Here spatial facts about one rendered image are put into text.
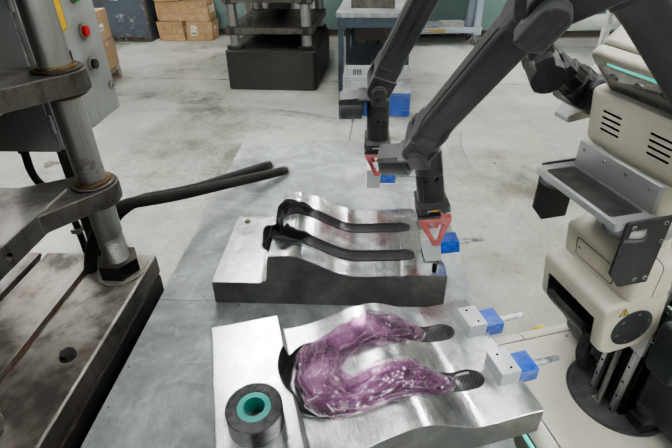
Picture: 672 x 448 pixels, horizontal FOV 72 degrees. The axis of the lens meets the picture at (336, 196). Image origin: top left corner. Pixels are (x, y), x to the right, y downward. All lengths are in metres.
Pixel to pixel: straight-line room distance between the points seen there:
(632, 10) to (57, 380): 1.08
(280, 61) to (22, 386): 4.21
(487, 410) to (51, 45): 0.98
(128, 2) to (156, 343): 6.98
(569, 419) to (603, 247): 0.61
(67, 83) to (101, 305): 0.49
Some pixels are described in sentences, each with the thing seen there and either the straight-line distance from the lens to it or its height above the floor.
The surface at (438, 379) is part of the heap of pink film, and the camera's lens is 0.82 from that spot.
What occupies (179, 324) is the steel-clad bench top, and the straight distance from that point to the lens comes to 1.06.
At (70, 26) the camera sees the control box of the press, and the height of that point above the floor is 1.32.
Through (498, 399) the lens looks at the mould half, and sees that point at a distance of 0.86.
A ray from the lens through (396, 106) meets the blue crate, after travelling 4.23.
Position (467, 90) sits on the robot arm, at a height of 1.31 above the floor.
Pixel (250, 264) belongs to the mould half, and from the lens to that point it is 1.08.
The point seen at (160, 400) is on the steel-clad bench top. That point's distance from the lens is 0.95.
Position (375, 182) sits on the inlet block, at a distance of 1.25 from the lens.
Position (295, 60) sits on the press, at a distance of 4.90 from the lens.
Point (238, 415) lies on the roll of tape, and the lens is 0.72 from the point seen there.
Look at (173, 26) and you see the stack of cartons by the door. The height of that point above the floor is 0.21.
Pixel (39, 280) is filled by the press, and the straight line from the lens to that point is 1.35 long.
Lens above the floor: 1.53
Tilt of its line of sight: 31 degrees down
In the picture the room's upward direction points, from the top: 1 degrees counter-clockwise
